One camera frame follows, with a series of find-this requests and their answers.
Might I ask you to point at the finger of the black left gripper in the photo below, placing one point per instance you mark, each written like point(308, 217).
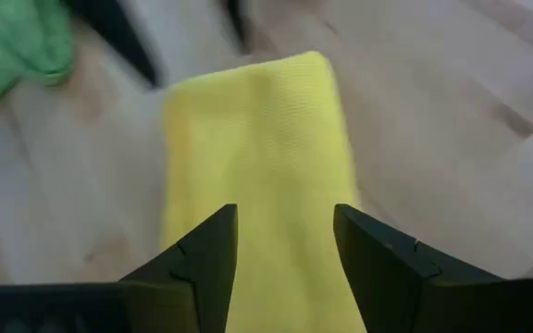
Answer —
point(239, 23)
point(118, 37)

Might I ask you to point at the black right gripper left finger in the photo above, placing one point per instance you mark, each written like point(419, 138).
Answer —
point(206, 268)

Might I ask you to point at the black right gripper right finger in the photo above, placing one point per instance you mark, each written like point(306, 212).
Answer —
point(377, 268)

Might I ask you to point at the green microfiber towel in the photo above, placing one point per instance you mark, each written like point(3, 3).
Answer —
point(12, 46)

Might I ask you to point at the yellow microfiber towel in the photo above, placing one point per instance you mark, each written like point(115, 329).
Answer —
point(257, 162)

